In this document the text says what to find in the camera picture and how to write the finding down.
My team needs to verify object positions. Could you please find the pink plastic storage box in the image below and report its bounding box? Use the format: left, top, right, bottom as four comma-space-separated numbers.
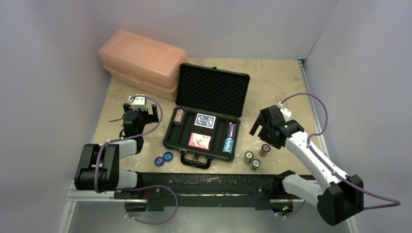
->
99, 30, 189, 101

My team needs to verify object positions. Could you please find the light blue chip stack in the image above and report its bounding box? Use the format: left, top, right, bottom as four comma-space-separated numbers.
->
223, 137, 235, 155

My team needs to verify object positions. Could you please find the purple chip stack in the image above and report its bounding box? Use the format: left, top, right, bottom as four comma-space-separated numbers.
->
226, 121, 237, 139

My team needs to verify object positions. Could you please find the orange brown chip stack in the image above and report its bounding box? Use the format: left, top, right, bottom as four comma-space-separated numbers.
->
173, 109, 185, 125

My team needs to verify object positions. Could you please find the orange black 100 chip stack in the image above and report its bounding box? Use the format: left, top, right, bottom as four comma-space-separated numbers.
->
243, 151, 254, 164

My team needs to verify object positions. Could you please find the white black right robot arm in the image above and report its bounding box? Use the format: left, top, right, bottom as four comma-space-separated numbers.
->
249, 105, 364, 226

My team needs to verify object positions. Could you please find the red card deck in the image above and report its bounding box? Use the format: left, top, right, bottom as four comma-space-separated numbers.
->
188, 133, 212, 150

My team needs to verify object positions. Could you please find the black poker carrying case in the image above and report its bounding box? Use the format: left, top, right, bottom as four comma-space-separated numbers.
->
162, 63, 250, 169

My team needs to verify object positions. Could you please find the blue small blind button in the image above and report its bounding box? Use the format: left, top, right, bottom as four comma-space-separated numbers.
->
163, 151, 174, 162

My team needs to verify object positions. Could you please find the yellow tape measure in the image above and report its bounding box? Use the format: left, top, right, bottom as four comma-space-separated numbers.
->
109, 118, 124, 126

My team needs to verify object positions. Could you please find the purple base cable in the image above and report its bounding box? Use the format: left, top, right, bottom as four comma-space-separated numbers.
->
124, 185, 180, 226

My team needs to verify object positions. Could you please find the green dark chip stack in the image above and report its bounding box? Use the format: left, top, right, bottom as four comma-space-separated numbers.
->
249, 159, 260, 172

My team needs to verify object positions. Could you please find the blue card deck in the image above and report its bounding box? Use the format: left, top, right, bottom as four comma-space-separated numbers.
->
194, 113, 216, 129

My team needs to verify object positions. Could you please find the pink blue 10 chip stack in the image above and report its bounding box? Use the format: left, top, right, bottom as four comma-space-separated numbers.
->
258, 144, 271, 157

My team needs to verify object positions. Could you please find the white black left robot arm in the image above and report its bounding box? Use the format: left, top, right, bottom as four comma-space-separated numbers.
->
74, 103, 162, 199

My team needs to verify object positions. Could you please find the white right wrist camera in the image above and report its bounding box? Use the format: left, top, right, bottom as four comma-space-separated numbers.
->
277, 102, 292, 121

